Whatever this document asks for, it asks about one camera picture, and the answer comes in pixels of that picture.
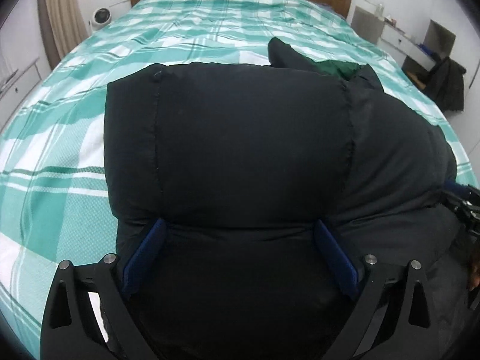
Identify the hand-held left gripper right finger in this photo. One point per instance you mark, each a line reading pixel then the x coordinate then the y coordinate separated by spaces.
pixel 336 259

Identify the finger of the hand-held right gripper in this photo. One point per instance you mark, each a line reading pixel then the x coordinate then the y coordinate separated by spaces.
pixel 470 213
pixel 461 189

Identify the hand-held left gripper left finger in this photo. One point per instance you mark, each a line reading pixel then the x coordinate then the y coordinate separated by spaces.
pixel 145 259

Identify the black puffer jacket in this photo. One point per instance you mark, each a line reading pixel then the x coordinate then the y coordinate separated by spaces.
pixel 247 157

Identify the person's right hand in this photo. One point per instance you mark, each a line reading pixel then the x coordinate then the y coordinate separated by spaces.
pixel 475 275

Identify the dark coat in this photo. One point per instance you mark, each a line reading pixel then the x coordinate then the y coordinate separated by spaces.
pixel 448 84

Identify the wooden chair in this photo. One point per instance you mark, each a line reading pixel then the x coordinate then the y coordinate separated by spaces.
pixel 417 79

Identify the green plaid bedsheet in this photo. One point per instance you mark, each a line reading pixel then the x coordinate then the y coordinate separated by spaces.
pixel 56 138

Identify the white desk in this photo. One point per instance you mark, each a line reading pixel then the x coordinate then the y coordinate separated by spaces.
pixel 397 39

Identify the white window cabinet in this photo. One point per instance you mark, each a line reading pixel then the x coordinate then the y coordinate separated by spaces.
pixel 18 86

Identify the small white fan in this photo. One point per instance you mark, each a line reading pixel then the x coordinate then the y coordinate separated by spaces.
pixel 99 18

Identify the beige curtain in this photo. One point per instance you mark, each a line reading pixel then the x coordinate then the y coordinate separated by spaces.
pixel 63 15

